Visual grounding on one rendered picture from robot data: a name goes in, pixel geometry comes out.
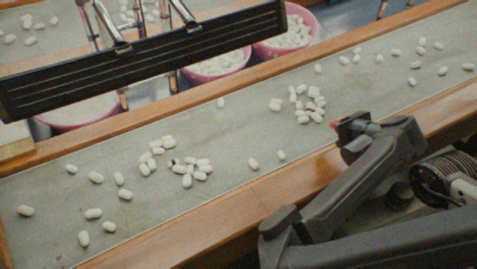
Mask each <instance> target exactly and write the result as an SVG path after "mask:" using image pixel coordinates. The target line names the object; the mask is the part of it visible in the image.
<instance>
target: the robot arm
mask: <svg viewBox="0 0 477 269"><path fill-rule="evenodd" d="M329 125H330V128H331V129H332V130H333V131H334V132H335V133H336V135H337V136H338V140H336V147H337V148H339V149H341V150H340V153H341V156H342V160H343V162H345V163H346V165H347V166H349V167H348V168H347V170H344V171H343V172H342V174H341V175H339V176H338V177H337V179H335V180H333V182H332V183H330V184H329V186H328V187H326V188H325V189H324V190H323V191H322V192H321V193H320V194H319V195H318V196H317V197H316V198H315V199H313V200H312V202H311V203H309V204H308V205H307V206H306V207H305V208H303V209H301V210H300V211H299V210H298V208H297V207H296V206H295V205H293V204H286V205H282V206H281V207H278V209H277V210H276V211H273V213H272V214H271V215H270V216H269V217H267V218H266V219H265V220H264V221H263V222H262V223H261V224H260V225H259V227H258V230H259V231H260V233H261V236H260V237H259V238H258V242H259V243H258V244H257V247H258V254H259V260H260V266H261V269H462V268H464V269H465V268H470V267H472V266H477V203H473V204H470V205H468V206H465V207H459V208H457V209H452V210H447V211H443V212H441V213H438V214H437V213H436V214H432V215H428V216H423V217H419V218H417V219H414V220H407V221H404V222H401V223H396V224H393V225H391V226H384V227H381V228H378V229H376V230H370V231H368V232H363V233H358V234H355V235H353V236H350V237H347V238H341V239H337V240H336V241H329V242H328V240H329V239H330V237H331V236H332V234H333V233H334V232H335V231H336V229H337V228H338V227H339V226H340V225H341V224H342V223H343V222H344V221H345V220H346V219H347V218H348V217H349V216H350V215H351V214H352V213H353V211H354V210H356V209H357V208H358V206H360V205H361V204H362V202H364V201H365V200H366V198H367V197H369V196H370V194H371V193H372V192H373V191H374V190H375V189H376V188H377V187H378V186H379V185H381V183H382V182H383V181H384V180H386V177H387V176H389V175H390V174H391V172H393V171H394V170H395V169H396V168H398V167H399V166H400V165H401V164H402V163H407V162H408V161H409V160H410V159H415V158H418V157H420V156H421V155H423V154H424V150H425V149H426V148H427V147H428V142H427V141H426V140H425V138H424V137H423V132H422V131H421V129H420V128H419V126H418V124H417V120H416V119H415V118H414V116H413V115H406V114H404V115H396V116H390V118H388V119H385V120H384V121H383V122H382V123H375V122H372V121H371V113H370V112H369V111H358V112H355V113H350V114H348V115H347V116H343V117H340V118H338V119H337V120H332V121H330V122H329Z"/></svg>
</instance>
